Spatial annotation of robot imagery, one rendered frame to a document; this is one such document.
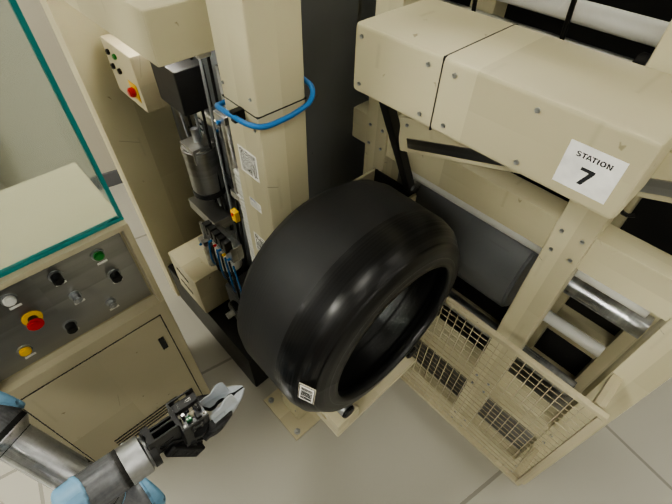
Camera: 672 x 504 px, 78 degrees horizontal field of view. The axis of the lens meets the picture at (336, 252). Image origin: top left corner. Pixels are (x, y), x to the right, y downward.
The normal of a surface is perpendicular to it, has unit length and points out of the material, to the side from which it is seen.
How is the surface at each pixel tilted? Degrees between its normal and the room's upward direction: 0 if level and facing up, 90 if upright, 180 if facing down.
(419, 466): 0
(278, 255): 35
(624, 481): 0
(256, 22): 90
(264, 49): 90
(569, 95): 0
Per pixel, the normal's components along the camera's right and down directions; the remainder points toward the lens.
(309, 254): -0.33, -0.36
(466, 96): -0.73, 0.50
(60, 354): 0.02, -0.67
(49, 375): 0.68, 0.55
